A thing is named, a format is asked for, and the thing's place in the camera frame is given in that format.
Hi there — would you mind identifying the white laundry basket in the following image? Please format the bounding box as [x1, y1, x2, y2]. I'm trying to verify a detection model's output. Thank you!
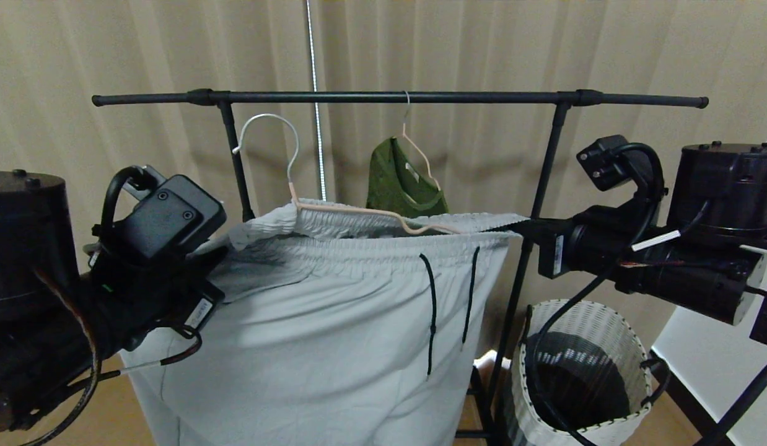
[506, 299, 671, 446]

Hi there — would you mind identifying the black clothes rack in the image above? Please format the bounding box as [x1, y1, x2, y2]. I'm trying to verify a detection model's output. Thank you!
[91, 88, 710, 446]

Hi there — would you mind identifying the beige curtain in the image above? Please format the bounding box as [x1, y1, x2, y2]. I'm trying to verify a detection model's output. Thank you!
[0, 0, 767, 372]

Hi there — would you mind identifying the green sleeveless shirt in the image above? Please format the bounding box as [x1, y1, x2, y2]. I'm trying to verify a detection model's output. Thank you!
[366, 137, 450, 218]

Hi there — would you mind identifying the pale grey garment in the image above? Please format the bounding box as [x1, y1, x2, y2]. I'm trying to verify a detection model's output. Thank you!
[118, 198, 532, 446]

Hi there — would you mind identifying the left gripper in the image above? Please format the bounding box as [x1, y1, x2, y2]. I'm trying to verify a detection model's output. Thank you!
[0, 245, 229, 431]

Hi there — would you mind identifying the pink clothes hanger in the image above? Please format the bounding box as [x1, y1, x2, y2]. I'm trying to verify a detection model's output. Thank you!
[231, 113, 465, 237]
[401, 90, 442, 191]

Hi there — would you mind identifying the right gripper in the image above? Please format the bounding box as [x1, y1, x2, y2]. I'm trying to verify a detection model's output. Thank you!
[537, 204, 767, 327]

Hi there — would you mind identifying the black cable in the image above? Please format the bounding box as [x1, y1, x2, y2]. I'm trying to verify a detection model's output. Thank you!
[526, 142, 767, 446]
[100, 165, 150, 231]

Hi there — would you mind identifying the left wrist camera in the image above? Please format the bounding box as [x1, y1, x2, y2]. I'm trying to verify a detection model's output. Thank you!
[92, 164, 228, 264]

